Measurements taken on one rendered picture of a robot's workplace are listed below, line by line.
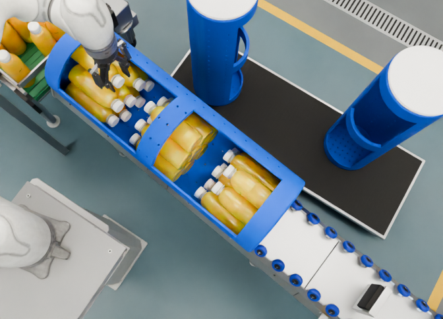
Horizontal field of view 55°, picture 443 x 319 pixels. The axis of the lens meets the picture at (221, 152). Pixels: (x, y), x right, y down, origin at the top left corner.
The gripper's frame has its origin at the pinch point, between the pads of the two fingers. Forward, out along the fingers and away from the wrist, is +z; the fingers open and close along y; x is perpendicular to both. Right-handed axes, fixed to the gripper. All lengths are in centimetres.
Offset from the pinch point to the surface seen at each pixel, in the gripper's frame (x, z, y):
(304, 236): -79, 26, 3
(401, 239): -136, 118, 55
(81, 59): 13.5, 1.0, -2.6
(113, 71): 3.0, 1.0, 0.9
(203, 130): -30.9, 4.9, 5.4
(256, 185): -55, 0, 1
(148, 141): -22.0, -1.5, -9.4
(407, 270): -147, 118, 43
